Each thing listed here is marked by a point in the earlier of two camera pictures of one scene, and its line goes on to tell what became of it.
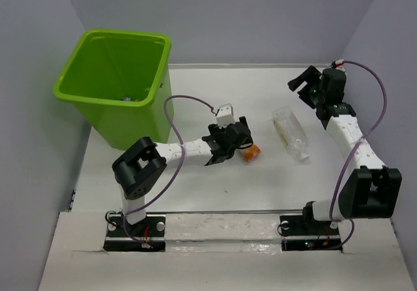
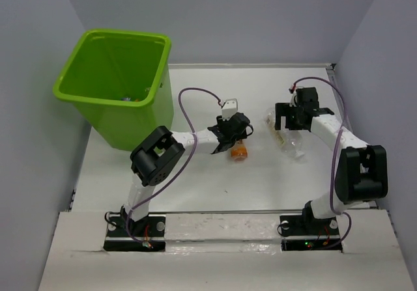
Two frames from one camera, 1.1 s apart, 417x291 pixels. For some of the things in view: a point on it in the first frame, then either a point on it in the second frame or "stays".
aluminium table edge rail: (245, 65) stays
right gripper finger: (313, 91) → (282, 109)
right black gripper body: (316, 104) → (294, 122)
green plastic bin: (119, 81) stays
